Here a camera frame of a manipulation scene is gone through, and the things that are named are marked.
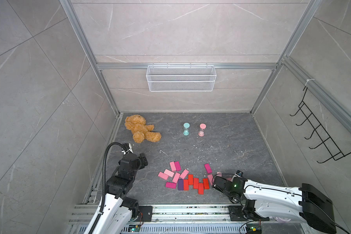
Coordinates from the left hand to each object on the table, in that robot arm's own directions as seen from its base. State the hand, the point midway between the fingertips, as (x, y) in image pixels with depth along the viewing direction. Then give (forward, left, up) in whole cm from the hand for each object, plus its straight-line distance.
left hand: (138, 154), depth 77 cm
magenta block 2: (-12, -17, -16) cm, 26 cm away
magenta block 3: (-2, -41, -18) cm, 44 cm away
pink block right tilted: (-6, -25, -16) cm, 30 cm away
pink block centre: (-8, -20, -17) cm, 27 cm away
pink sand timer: (+23, -39, -7) cm, 46 cm away
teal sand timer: (+25, -28, -8) cm, 39 cm away
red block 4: (-12, -38, -16) cm, 43 cm away
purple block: (-12, -22, -17) cm, 30 cm away
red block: (-12, -26, -16) cm, 33 cm away
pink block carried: (-7, -46, -16) cm, 49 cm away
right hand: (-16, -49, -18) cm, 54 cm away
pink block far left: (-7, -12, -16) cm, 21 cm away
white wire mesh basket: (+52, -25, +13) cm, 59 cm away
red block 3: (-12, -31, -15) cm, 37 cm away
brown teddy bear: (+28, +7, -8) cm, 30 cm away
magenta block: (0, -21, -17) cm, 27 cm away
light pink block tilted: (-5, -16, -15) cm, 22 cm away
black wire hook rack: (-5, -87, +17) cm, 88 cm away
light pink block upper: (-1, -18, -16) cm, 24 cm away
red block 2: (-9, -29, -16) cm, 34 cm away
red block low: (-15, -34, -16) cm, 41 cm away
